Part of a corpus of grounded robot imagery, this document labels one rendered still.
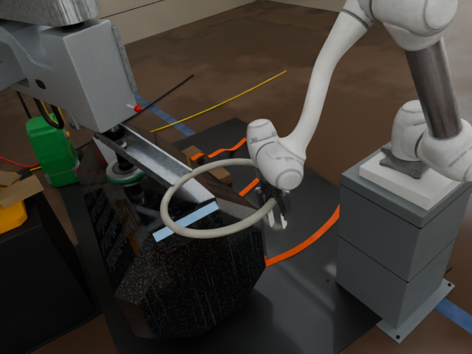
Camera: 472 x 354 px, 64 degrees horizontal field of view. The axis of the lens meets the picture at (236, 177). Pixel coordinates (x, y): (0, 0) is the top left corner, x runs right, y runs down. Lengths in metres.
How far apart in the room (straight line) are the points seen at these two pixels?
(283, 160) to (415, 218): 0.71
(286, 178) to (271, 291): 1.29
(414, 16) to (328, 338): 1.56
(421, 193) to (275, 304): 1.05
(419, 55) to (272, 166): 0.51
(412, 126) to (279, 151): 0.65
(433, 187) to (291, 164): 0.73
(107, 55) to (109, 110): 0.23
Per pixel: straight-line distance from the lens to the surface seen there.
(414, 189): 1.62
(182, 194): 1.73
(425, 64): 1.22
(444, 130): 1.40
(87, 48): 1.65
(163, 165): 1.74
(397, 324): 2.17
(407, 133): 1.59
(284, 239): 2.52
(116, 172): 1.97
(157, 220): 1.64
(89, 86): 1.67
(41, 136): 3.46
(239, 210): 1.77
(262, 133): 1.20
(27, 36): 2.09
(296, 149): 1.10
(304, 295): 2.26
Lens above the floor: 1.88
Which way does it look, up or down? 37 degrees down
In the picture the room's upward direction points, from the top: 9 degrees counter-clockwise
